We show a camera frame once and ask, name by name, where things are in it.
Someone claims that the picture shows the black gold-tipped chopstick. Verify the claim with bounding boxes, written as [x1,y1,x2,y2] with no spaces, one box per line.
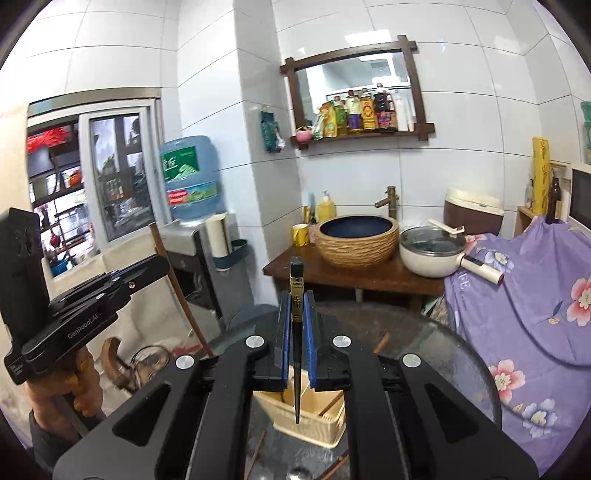
[290,257,304,424]

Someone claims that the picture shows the left hand orange nails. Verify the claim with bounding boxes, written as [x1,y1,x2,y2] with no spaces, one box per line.
[25,347,103,442]

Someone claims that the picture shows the round glass table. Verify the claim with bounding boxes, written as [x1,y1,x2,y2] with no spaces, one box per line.
[189,307,521,479]

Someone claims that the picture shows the yellow mug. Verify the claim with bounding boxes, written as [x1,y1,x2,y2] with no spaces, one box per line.
[291,223,310,248]

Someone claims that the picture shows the cream plastic utensil holder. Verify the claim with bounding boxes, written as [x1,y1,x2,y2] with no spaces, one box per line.
[253,367,346,449]

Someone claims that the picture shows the white water dispenser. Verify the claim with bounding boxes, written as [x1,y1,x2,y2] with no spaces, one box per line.
[159,213,253,330]

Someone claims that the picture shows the woven basin sink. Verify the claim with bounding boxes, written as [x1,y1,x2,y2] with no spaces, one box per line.
[315,215,400,269]

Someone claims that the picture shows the brown wooden counter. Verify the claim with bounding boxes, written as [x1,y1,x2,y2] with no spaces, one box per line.
[263,246,445,298]

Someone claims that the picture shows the yellow soap bottle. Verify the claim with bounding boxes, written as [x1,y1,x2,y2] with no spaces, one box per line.
[317,189,337,223]

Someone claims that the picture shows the long brown curved rod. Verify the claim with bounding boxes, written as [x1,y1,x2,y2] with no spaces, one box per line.
[149,222,214,358]

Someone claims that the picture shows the white pot with glass lid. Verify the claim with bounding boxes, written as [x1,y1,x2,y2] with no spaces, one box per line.
[399,221,504,285]

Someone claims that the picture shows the brass faucet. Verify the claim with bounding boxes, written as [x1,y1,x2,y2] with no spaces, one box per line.
[375,186,399,219]

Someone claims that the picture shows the green hanging pouch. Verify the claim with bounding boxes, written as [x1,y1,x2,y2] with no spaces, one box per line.
[259,106,286,153]

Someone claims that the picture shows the blue water jug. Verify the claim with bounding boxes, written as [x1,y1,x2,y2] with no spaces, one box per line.
[159,135,225,222]

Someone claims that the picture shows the brown white rice cooker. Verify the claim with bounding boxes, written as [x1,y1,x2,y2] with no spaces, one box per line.
[444,189,505,235]

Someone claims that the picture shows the dark soy sauce bottle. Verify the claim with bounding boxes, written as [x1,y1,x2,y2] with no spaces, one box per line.
[374,83,398,131]

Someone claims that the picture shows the purple floral cloth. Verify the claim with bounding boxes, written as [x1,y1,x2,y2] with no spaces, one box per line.
[445,218,590,478]

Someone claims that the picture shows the wooden framed mirror shelf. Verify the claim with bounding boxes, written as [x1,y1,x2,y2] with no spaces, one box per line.
[280,35,436,150]

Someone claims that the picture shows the dark brown glass bottle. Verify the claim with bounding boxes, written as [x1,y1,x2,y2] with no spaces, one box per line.
[545,175,562,224]

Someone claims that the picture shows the white microwave oven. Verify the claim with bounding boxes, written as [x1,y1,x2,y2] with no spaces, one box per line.
[567,163,591,237]

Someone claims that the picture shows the yellow roll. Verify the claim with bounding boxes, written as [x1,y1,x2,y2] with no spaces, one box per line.
[532,137,551,215]

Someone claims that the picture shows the black cable bundle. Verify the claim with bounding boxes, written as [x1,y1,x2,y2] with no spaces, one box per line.
[128,344,174,384]

